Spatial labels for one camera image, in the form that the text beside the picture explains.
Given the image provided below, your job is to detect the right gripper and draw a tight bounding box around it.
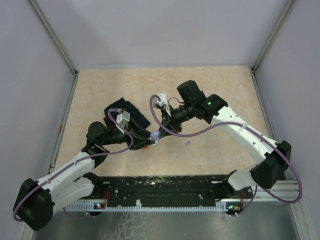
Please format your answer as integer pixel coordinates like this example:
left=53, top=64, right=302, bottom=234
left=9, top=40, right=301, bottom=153
left=158, top=101, right=195, bottom=137

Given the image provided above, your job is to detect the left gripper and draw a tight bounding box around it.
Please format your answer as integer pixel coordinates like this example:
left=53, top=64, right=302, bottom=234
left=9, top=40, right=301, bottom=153
left=101, top=117, right=156, bottom=150

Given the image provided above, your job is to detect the purple charging case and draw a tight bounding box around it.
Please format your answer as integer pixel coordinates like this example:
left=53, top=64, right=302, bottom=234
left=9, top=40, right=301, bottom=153
left=150, top=130, right=161, bottom=141

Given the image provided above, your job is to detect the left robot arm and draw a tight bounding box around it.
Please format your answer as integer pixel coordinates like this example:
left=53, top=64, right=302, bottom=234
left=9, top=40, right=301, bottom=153
left=13, top=120, right=158, bottom=231

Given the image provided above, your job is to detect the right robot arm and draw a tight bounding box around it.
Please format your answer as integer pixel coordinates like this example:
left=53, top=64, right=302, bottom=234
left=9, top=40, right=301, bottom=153
left=152, top=80, right=292, bottom=198

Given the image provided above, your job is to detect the dark navy cloth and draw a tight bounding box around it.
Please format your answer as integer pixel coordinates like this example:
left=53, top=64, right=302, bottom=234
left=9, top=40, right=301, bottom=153
left=103, top=97, right=151, bottom=130

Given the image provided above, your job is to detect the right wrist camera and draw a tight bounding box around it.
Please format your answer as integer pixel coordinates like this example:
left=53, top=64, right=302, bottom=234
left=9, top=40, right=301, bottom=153
left=152, top=93, right=171, bottom=116

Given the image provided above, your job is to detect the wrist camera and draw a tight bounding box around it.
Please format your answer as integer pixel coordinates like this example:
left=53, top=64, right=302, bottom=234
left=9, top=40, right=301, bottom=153
left=116, top=111, right=131, bottom=129
left=152, top=93, right=171, bottom=116

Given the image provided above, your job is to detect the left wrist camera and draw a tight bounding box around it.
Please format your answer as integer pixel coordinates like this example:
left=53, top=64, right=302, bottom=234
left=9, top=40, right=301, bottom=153
left=116, top=111, right=131, bottom=129

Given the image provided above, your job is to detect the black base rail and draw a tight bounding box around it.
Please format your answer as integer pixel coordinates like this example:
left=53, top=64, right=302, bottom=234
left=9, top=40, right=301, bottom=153
left=79, top=175, right=255, bottom=212

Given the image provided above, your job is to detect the left aluminium frame post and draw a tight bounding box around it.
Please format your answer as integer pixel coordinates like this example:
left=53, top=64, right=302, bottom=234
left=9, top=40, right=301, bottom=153
left=26, top=0, right=80, bottom=76

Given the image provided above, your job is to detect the aluminium frame post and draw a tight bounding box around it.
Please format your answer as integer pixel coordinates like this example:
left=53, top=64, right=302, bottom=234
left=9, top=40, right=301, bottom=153
left=26, top=0, right=80, bottom=76
left=249, top=0, right=297, bottom=73

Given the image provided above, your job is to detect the white cable duct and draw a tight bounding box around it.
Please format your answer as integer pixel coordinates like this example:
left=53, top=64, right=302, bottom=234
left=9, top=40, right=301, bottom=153
left=65, top=200, right=229, bottom=212

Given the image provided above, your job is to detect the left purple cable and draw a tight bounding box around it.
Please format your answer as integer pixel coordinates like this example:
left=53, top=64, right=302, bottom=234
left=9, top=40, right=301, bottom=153
left=12, top=107, right=134, bottom=222

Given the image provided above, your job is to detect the purple cable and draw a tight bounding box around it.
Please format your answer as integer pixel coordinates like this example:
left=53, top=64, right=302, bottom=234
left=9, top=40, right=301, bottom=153
left=12, top=107, right=134, bottom=222
left=149, top=94, right=304, bottom=218

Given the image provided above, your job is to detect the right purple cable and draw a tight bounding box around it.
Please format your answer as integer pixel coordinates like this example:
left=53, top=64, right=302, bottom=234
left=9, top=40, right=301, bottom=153
left=149, top=94, right=304, bottom=218

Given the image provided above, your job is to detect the right aluminium frame post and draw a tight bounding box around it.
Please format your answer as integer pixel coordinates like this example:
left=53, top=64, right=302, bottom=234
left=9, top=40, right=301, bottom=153
left=249, top=0, right=297, bottom=73

